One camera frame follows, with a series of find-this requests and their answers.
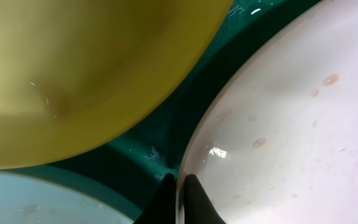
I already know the white pink plate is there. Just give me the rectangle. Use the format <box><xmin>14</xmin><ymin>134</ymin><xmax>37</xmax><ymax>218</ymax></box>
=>
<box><xmin>178</xmin><ymin>0</ymin><xmax>358</xmax><ymax>223</ymax></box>

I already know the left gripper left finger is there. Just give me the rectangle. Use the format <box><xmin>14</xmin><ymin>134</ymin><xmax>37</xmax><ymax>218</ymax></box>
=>
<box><xmin>134</xmin><ymin>174</ymin><xmax>176</xmax><ymax>224</ymax></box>

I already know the light blue plate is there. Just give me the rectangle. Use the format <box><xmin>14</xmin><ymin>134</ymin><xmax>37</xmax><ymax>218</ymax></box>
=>
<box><xmin>0</xmin><ymin>171</ymin><xmax>142</xmax><ymax>224</ymax></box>

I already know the teal plastic tray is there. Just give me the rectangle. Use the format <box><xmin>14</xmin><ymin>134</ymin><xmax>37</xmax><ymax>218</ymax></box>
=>
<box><xmin>12</xmin><ymin>0</ymin><xmax>316</xmax><ymax>216</ymax></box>

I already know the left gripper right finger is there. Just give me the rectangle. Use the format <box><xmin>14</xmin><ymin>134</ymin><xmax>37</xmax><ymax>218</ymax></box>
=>
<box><xmin>184</xmin><ymin>174</ymin><xmax>226</xmax><ymax>224</ymax></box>

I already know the yellow-green plate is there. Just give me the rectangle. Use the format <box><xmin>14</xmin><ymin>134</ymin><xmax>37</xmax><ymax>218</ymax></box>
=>
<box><xmin>0</xmin><ymin>0</ymin><xmax>231</xmax><ymax>169</ymax></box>

